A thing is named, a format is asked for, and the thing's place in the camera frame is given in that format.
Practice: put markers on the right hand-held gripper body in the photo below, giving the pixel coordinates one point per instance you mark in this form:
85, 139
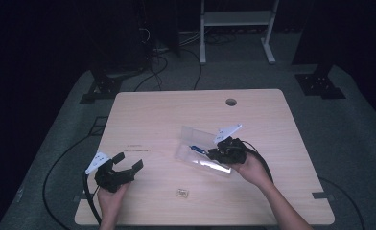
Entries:
230, 150

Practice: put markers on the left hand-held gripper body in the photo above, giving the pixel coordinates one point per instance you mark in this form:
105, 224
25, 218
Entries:
111, 177

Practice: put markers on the translucent plastic box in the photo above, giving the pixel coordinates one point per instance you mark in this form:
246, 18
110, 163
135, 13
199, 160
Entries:
202, 142

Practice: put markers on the blue pen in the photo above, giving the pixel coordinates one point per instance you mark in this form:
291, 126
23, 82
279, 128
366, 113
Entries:
197, 149

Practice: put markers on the person's left hand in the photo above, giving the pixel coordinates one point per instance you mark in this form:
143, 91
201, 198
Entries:
111, 201

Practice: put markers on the person's right hand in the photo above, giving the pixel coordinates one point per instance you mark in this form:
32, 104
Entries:
253, 171

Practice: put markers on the small clear plastic case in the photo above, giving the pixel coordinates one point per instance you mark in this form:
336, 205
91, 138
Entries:
183, 193

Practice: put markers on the black stand base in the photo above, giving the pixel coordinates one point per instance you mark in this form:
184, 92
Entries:
101, 86
320, 84

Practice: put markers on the grey tape strip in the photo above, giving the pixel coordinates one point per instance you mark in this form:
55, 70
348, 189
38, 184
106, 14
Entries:
323, 195

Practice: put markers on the white metal stand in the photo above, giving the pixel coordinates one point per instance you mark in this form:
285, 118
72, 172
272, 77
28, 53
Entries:
237, 18

